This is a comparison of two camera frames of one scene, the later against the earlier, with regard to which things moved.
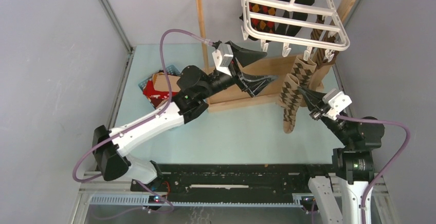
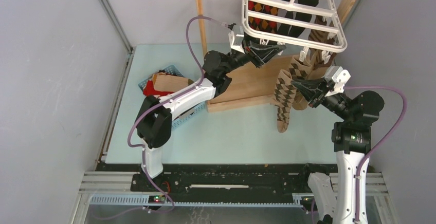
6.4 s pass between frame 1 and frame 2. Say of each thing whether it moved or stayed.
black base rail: stayed
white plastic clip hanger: stayed
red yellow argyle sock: stayed
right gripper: moved
